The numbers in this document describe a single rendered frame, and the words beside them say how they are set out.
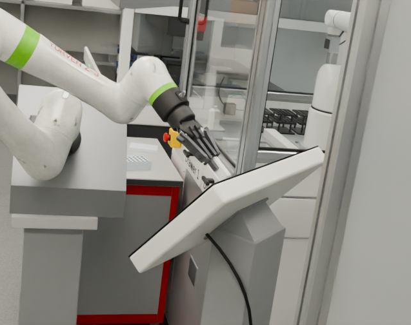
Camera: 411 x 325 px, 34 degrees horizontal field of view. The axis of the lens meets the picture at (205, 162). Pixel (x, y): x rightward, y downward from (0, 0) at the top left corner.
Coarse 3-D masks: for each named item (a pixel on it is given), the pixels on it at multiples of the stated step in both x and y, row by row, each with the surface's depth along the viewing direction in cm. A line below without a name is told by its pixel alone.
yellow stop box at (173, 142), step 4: (172, 132) 290; (176, 132) 290; (172, 136) 291; (176, 136) 291; (168, 140) 294; (172, 140) 291; (176, 140) 291; (172, 144) 292; (176, 144) 292; (180, 144) 292
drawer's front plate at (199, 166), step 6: (186, 150) 275; (192, 156) 265; (186, 162) 274; (192, 162) 265; (198, 162) 256; (204, 162) 250; (192, 168) 264; (198, 168) 256; (192, 174) 264; (198, 180) 255
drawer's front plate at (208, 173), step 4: (204, 168) 248; (208, 168) 242; (204, 172) 247; (208, 172) 241; (212, 172) 237; (208, 176) 241; (212, 176) 236; (216, 176) 232; (216, 180) 231; (220, 180) 229
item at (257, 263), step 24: (216, 240) 163; (240, 240) 159; (264, 240) 161; (216, 264) 164; (240, 264) 160; (264, 264) 164; (216, 288) 165; (240, 288) 161; (264, 288) 168; (216, 312) 167; (240, 312) 163; (264, 312) 172
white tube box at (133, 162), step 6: (126, 156) 287; (132, 156) 288; (138, 156) 289; (144, 156) 290; (126, 162) 278; (132, 162) 280; (138, 162) 281; (144, 162) 282; (150, 162) 284; (126, 168) 279; (132, 168) 281; (138, 168) 282; (144, 168) 283; (150, 168) 285
